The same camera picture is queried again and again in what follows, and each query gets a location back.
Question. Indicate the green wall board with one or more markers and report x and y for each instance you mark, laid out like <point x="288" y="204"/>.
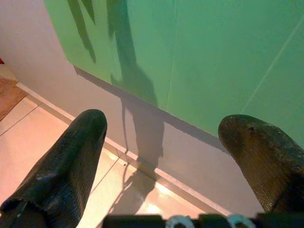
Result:
<point x="213" y="59"/>

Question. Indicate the brown floor mat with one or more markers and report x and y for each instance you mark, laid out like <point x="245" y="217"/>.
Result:
<point x="9" y="97"/>

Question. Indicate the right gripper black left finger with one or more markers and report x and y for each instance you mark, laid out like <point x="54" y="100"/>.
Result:
<point x="61" y="171"/>

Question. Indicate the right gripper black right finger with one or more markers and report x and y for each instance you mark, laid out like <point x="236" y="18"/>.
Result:
<point x="268" y="161"/>

